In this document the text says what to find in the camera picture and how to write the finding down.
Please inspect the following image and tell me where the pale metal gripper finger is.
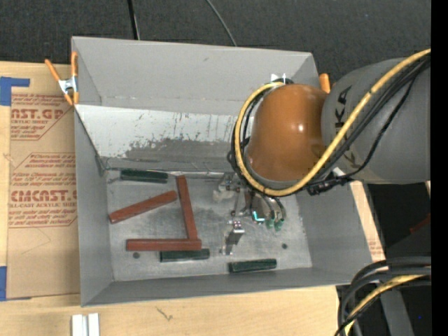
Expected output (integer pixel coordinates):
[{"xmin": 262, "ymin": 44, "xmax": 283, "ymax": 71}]
[
  {"xmin": 221, "ymin": 218, "xmax": 246, "ymax": 256},
  {"xmin": 212, "ymin": 181, "xmax": 235, "ymax": 203}
]

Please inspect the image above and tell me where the dark green flat block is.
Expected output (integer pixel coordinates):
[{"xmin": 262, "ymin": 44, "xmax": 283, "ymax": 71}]
[
  {"xmin": 120, "ymin": 169, "xmax": 169, "ymax": 184},
  {"xmin": 159, "ymin": 248, "xmax": 211, "ymax": 263},
  {"xmin": 227, "ymin": 258, "xmax": 278, "ymax": 274}
]

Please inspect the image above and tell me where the red-brown flat block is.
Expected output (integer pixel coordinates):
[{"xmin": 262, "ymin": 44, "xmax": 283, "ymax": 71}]
[
  {"xmin": 125, "ymin": 237, "xmax": 203, "ymax": 253},
  {"xmin": 175, "ymin": 174, "xmax": 200, "ymax": 242},
  {"xmin": 108, "ymin": 190, "xmax": 179, "ymax": 225}
]

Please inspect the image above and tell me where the grey metal bin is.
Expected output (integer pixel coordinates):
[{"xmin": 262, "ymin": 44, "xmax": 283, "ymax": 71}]
[{"xmin": 71, "ymin": 36, "xmax": 374, "ymax": 307}]

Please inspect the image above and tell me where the black cylinder on white bracket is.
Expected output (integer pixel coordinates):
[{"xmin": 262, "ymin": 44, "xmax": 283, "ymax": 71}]
[{"xmin": 307, "ymin": 167, "xmax": 353, "ymax": 196}]

